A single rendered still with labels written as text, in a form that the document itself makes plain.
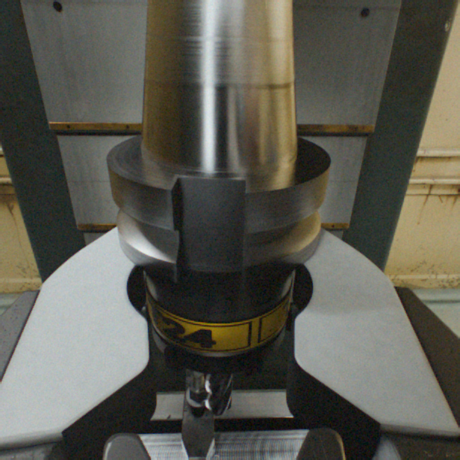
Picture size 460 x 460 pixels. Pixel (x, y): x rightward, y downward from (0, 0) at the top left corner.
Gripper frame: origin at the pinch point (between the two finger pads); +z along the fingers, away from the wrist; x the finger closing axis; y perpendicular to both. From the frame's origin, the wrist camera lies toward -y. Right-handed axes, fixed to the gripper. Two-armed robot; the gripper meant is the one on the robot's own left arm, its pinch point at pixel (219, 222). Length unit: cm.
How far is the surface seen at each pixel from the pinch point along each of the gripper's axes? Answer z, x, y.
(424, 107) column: 46, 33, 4
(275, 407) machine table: 19.9, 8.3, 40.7
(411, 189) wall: 81, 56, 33
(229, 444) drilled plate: 9.8, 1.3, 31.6
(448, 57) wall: 81, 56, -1
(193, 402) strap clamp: 13.1, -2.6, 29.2
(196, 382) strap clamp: 13.6, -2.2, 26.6
